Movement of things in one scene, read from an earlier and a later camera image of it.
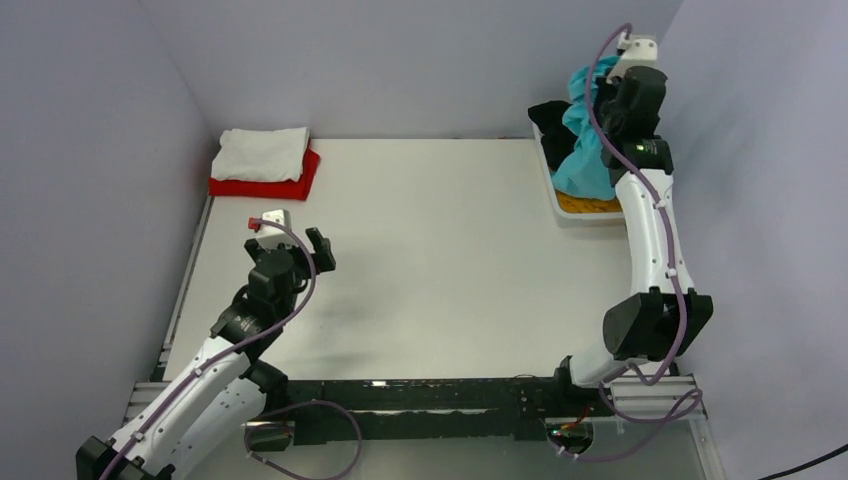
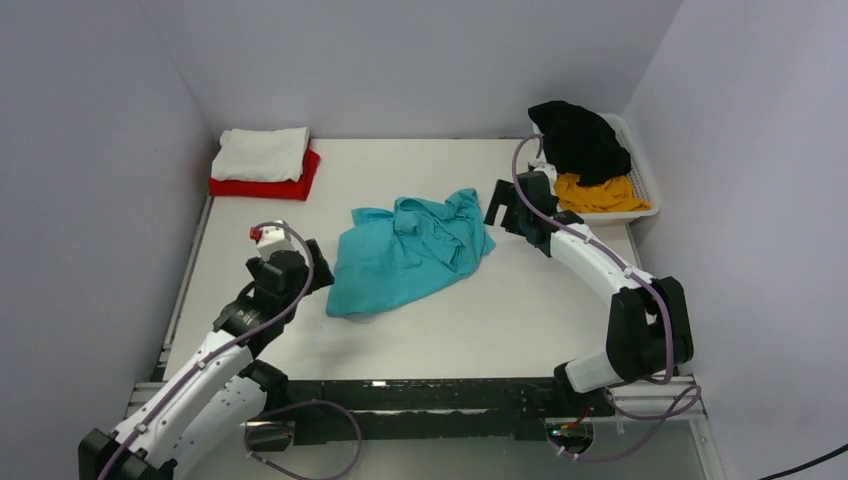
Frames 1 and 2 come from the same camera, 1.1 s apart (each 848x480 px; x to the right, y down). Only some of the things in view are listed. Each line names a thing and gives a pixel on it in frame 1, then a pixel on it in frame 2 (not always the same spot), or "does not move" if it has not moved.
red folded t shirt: (297, 189) does not move
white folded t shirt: (261, 156) does not move
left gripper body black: (302, 265) does not move
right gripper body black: (604, 95) -> (523, 215)
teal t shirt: (584, 171) -> (385, 256)
